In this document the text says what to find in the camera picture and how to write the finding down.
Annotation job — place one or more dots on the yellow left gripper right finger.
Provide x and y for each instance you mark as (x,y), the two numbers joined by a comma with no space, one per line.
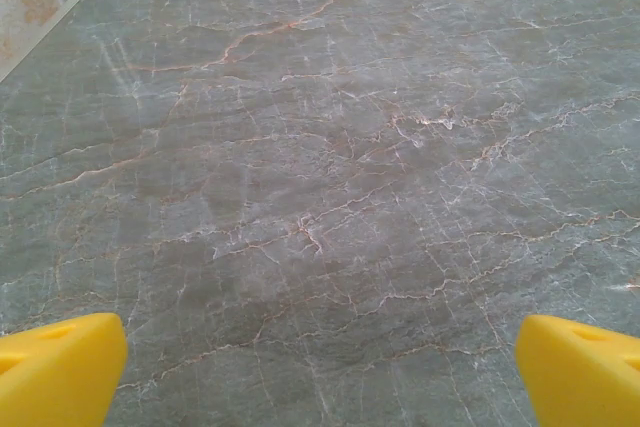
(585,377)

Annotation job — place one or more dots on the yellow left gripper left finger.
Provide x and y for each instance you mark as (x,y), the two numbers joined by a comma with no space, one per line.
(55,372)

